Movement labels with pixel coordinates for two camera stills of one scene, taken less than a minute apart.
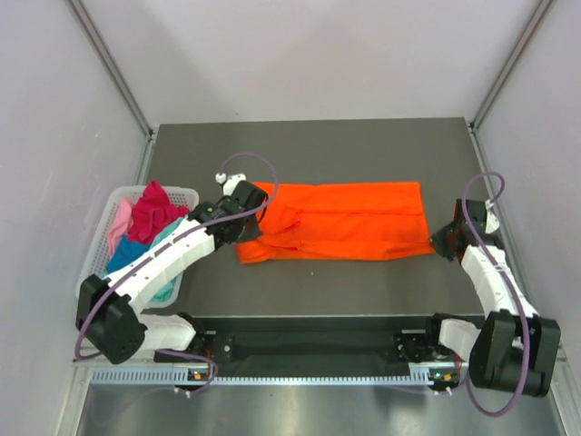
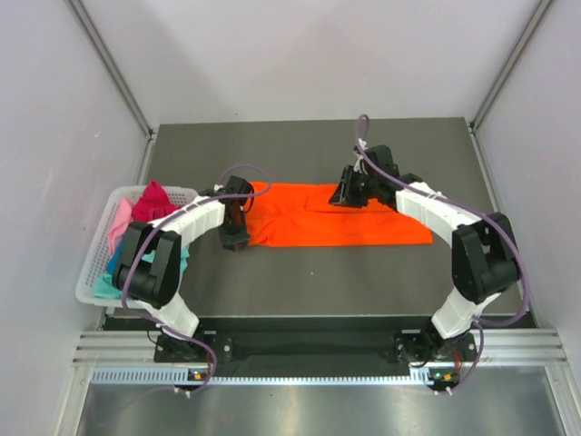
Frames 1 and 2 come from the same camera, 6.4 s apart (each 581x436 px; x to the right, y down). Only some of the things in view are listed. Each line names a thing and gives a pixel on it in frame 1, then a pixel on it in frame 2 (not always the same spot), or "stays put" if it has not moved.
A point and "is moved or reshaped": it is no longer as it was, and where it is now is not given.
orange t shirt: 317,221 is moved or reshaped
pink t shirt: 122,224 stays put
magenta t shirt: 152,212 stays put
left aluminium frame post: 113,65 stays put
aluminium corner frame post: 544,7 stays put
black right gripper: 438,242 → 345,194
